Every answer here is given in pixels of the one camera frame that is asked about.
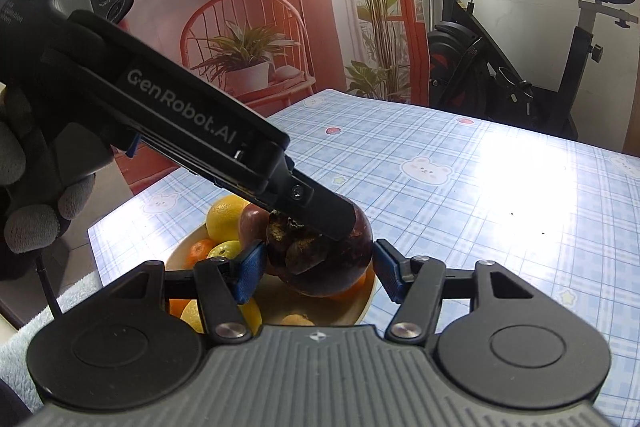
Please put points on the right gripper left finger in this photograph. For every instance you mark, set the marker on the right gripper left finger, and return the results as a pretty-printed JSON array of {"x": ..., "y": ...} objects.
[{"x": 222, "y": 285}]

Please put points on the dark purple mangosteen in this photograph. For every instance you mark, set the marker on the dark purple mangosteen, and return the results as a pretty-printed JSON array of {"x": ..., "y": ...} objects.
[{"x": 313, "y": 264}]

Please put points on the black exercise bike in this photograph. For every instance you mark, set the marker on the black exercise bike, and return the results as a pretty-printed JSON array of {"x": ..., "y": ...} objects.
[{"x": 535, "y": 36}]

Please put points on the red apple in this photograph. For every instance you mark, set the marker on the red apple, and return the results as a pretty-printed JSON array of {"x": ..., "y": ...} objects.
[{"x": 253, "y": 225}]

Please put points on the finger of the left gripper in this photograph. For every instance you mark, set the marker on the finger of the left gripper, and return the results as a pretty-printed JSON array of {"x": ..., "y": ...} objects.
[{"x": 308, "y": 202}]

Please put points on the beige round plate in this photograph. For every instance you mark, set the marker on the beige round plate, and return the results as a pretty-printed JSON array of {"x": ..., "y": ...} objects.
[{"x": 275, "y": 300}]

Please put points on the left gloved hand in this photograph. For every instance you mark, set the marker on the left gloved hand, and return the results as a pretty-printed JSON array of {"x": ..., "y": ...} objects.
[{"x": 48, "y": 171}]

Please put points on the light blue fluffy rug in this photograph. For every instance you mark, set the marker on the light blue fluffy rug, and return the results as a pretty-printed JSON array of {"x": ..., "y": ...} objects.
[{"x": 13, "y": 368}]

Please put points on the yellow lemon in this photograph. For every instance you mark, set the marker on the yellow lemon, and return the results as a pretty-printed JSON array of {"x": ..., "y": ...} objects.
[
  {"x": 250, "y": 311},
  {"x": 223, "y": 218}
]

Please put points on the blue plaid tablecloth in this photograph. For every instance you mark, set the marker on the blue plaid tablecloth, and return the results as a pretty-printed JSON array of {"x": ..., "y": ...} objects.
[{"x": 562, "y": 215}]

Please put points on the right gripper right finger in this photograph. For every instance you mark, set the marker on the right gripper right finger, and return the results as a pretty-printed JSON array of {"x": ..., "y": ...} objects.
[{"x": 415, "y": 285}]

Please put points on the small brown longan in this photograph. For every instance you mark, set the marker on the small brown longan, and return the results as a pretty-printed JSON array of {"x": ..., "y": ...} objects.
[{"x": 295, "y": 319}]

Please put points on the small mandarin orange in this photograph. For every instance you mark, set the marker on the small mandarin orange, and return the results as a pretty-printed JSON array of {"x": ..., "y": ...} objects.
[
  {"x": 354, "y": 292},
  {"x": 176, "y": 306},
  {"x": 198, "y": 251}
]

